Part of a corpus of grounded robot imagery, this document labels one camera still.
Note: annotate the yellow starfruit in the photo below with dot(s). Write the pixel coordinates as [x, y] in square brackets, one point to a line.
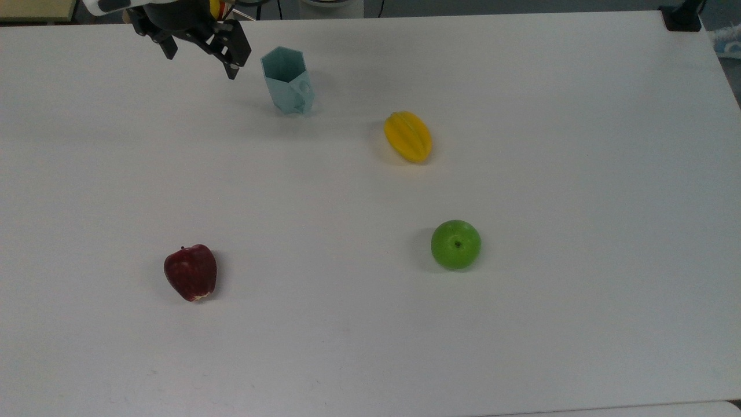
[410, 139]

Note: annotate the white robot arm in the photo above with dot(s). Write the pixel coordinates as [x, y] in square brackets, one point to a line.
[95, 4]

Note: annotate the teal hexagonal mug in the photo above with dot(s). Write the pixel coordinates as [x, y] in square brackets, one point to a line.
[289, 92]

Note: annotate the light wooden cabinet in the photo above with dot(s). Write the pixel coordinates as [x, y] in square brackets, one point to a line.
[35, 8]

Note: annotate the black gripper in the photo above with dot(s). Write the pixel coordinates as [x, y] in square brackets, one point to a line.
[185, 20]

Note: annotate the red apple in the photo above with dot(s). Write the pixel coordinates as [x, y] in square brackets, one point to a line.
[191, 272]

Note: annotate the green apple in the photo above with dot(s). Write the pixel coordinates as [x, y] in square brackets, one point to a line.
[455, 244]

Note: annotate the blue white object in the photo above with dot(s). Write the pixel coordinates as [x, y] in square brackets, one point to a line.
[730, 47]

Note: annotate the black stand base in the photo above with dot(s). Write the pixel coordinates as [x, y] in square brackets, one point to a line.
[683, 20]

